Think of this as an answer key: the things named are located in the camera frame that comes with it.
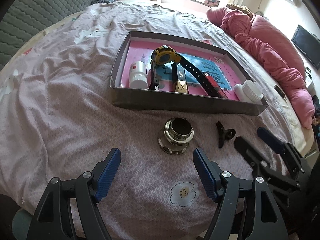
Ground black hair claw clip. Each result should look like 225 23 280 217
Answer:
216 121 236 148

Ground white round jar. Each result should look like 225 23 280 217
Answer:
241 80 263 103

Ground gold metal ring fitting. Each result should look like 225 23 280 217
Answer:
157 117 194 155

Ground black gold perfume bottle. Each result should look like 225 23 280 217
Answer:
171 63 189 94

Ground yellow black wrist watch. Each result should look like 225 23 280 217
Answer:
149 45 227 99

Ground small white pill bottle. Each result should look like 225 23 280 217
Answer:
129 61 148 89

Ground white earbuds case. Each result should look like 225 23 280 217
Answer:
233 84 248 102

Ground floral pink bed sheet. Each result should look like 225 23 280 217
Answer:
1 2 313 239

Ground pink quilt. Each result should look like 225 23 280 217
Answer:
207 7 315 129

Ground pink and blue book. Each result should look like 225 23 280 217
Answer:
120 39 242 101

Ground black television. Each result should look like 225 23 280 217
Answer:
291 25 320 70

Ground grey quilted headboard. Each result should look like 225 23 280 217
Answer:
1 0 93 68

